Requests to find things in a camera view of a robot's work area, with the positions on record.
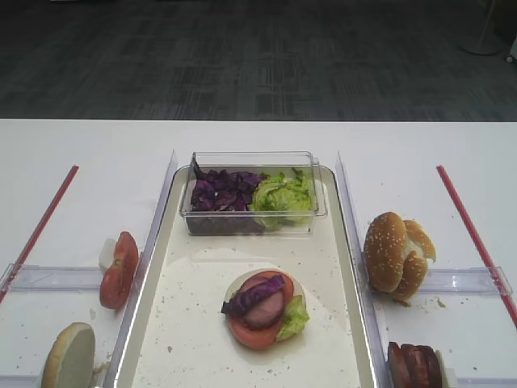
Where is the purple cabbage piece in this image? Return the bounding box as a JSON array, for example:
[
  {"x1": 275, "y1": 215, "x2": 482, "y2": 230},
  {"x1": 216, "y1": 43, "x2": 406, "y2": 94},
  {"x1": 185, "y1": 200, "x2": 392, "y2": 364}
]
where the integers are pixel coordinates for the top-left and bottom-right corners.
[{"x1": 221, "y1": 275, "x2": 285, "y2": 317}]

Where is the green lettuce in container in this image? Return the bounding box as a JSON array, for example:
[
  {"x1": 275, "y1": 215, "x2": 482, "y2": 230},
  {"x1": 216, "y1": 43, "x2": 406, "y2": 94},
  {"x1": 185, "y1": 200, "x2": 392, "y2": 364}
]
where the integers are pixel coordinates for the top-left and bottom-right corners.
[{"x1": 249, "y1": 168, "x2": 313, "y2": 230}]

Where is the lettuce piece on bun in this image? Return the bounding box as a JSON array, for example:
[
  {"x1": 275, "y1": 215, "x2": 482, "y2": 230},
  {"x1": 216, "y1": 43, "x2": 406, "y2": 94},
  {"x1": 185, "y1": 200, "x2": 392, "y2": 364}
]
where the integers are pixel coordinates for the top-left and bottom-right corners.
[{"x1": 275, "y1": 295, "x2": 309, "y2": 341}]

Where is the tomato slices stack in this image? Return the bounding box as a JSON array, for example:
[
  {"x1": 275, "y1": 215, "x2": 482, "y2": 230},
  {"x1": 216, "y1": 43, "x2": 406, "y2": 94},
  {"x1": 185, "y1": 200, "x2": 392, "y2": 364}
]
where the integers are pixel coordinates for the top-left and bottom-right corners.
[{"x1": 99, "y1": 231, "x2": 139, "y2": 310}]

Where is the sliced sausage stack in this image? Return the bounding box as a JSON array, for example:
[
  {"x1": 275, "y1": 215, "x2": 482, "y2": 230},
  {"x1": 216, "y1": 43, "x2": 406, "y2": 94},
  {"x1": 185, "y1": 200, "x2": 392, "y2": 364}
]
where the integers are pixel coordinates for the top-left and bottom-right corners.
[{"x1": 388, "y1": 342, "x2": 443, "y2": 388}]

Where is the clear plastic salad container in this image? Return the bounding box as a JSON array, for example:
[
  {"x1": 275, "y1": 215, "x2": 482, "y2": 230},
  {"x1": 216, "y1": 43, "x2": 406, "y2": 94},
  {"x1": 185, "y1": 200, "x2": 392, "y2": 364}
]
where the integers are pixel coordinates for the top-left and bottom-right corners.
[{"x1": 179, "y1": 151, "x2": 327, "y2": 236}]

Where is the purple cabbage in container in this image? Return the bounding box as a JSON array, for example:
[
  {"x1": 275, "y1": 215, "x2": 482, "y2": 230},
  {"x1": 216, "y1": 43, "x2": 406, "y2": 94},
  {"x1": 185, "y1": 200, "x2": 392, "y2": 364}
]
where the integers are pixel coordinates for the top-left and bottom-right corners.
[{"x1": 191, "y1": 159, "x2": 266, "y2": 212}]

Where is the sausage slice on bun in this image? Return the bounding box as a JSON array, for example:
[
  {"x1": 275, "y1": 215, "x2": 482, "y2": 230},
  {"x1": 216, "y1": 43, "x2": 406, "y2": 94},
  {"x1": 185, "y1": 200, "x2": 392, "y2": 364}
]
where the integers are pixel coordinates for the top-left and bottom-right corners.
[{"x1": 241, "y1": 289, "x2": 284, "y2": 330}]

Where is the rear sesame bun top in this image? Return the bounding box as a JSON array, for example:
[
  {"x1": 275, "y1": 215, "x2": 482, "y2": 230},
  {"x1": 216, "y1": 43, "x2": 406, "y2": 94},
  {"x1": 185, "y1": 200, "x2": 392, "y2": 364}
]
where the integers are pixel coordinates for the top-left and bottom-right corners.
[{"x1": 364, "y1": 212, "x2": 407, "y2": 293}]

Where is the sesame bun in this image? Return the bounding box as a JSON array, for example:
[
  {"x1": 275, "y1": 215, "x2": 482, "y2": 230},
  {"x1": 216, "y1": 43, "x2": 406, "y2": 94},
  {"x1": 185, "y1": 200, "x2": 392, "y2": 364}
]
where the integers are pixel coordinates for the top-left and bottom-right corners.
[
  {"x1": 364, "y1": 212, "x2": 407, "y2": 293},
  {"x1": 393, "y1": 220, "x2": 436, "y2": 304}
]

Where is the white metal tray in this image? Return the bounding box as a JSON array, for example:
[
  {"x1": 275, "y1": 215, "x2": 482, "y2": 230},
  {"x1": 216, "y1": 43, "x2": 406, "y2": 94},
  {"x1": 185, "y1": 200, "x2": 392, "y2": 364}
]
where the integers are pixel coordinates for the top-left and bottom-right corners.
[{"x1": 103, "y1": 167, "x2": 376, "y2": 387}]

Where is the front sesame bun top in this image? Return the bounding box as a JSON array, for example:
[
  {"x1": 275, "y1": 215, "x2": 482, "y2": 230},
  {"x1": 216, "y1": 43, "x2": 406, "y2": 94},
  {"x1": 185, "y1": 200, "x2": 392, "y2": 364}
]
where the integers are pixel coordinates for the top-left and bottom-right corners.
[{"x1": 393, "y1": 220, "x2": 436, "y2": 304}]

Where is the right red strip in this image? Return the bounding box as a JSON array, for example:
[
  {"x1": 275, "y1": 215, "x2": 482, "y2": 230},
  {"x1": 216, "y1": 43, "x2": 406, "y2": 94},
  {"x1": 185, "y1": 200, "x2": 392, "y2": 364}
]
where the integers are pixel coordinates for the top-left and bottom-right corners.
[{"x1": 436, "y1": 165, "x2": 516, "y2": 325}]

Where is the red strip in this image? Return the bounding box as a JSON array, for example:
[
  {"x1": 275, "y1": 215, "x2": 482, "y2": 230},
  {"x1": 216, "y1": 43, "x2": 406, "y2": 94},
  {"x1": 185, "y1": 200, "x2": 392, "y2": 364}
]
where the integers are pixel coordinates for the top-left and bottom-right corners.
[
  {"x1": 0, "y1": 165, "x2": 79, "y2": 302},
  {"x1": 436, "y1": 165, "x2": 516, "y2": 325}
]

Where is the left red strip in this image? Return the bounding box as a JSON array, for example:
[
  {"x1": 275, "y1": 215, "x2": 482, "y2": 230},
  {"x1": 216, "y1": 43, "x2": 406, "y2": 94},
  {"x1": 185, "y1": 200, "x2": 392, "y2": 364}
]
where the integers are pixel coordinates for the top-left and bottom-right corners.
[{"x1": 0, "y1": 165, "x2": 79, "y2": 302}]

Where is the left long clear divider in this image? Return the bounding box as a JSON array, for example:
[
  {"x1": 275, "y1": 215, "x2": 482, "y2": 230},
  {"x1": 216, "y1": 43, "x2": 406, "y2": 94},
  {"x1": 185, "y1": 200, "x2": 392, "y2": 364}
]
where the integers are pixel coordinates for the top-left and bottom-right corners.
[{"x1": 102, "y1": 153, "x2": 178, "y2": 387}]

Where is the bun bottom standing left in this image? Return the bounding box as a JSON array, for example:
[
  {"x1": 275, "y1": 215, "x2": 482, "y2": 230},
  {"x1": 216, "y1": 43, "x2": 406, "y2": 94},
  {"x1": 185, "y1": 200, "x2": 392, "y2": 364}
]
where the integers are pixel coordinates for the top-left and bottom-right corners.
[{"x1": 40, "y1": 323, "x2": 95, "y2": 388}]

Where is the white pusher block sausage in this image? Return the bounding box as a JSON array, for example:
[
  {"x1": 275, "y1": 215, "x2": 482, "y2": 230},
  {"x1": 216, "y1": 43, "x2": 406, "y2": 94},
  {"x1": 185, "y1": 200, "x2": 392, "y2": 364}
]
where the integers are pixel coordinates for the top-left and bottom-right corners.
[{"x1": 435, "y1": 350, "x2": 460, "y2": 388}]

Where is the upper right clear rail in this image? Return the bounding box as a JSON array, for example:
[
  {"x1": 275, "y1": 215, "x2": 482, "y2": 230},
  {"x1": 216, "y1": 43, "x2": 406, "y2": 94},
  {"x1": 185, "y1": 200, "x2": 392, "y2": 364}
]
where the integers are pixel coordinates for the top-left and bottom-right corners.
[{"x1": 418, "y1": 267, "x2": 513, "y2": 296}]

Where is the clear rail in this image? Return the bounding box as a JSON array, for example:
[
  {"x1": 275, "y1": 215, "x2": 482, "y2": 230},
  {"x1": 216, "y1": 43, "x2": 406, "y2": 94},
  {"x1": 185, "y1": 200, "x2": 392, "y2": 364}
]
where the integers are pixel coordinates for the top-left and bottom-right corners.
[
  {"x1": 418, "y1": 267, "x2": 513, "y2": 296},
  {"x1": 0, "y1": 375, "x2": 40, "y2": 388},
  {"x1": 445, "y1": 376, "x2": 517, "y2": 388},
  {"x1": 1, "y1": 264, "x2": 103, "y2": 292}
]

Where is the upper left clear rail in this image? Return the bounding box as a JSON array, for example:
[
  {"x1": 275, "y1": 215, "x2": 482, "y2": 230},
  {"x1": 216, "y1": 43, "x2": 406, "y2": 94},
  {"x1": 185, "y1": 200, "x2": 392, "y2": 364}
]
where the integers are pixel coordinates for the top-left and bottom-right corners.
[{"x1": 1, "y1": 264, "x2": 103, "y2": 292}]

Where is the lower right clear rail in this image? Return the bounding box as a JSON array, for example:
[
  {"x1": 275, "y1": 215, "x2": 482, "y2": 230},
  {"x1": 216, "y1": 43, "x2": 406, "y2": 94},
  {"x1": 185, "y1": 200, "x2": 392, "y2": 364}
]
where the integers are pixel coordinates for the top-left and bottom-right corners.
[{"x1": 445, "y1": 376, "x2": 517, "y2": 388}]

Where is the lower left clear rail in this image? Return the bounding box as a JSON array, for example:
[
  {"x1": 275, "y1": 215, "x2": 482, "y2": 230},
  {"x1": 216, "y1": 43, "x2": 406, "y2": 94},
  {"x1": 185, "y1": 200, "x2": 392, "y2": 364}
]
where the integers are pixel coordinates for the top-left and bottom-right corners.
[{"x1": 0, "y1": 375, "x2": 40, "y2": 388}]

